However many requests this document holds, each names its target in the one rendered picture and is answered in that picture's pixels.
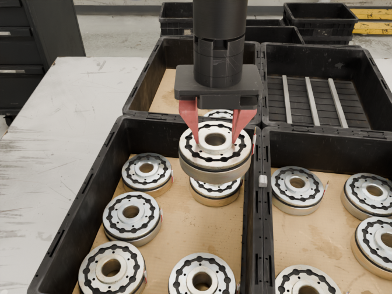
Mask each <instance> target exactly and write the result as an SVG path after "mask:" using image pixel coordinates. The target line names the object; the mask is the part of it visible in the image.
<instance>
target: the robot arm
mask: <svg viewBox="0 0 392 294"><path fill-rule="evenodd" d="M192 1H193V31H194V32H193V42H194V64H193V65H178V66H176V76H175V82H174V98H175V99H176V100H179V105H178V112H179V114H180V115H181V117H182V118H183V120H184V121H185V123H186V124H187V125H188V127H189V128H190V130H191V131H192V134H193V136H194V139H195V143H196V144H198V109H200V110H233V120H232V144H235V142H236V140H237V138H238V136H239V134H240V132H241V131H242V129H243V128H244V127H245V126H246V125H247V124H248V123H249V122H250V120H251V119H252V118H253V117H254V116H255V115H256V113H257V106H258V102H257V98H258V100H260V99H261V98H262V96H263V84H262V82H261V78H260V74H259V72H258V69H257V66H256V65H253V64H243V52H244V39H245V31H246V18H247V5H248V0H192ZM256 97H257V98H256Z"/></svg>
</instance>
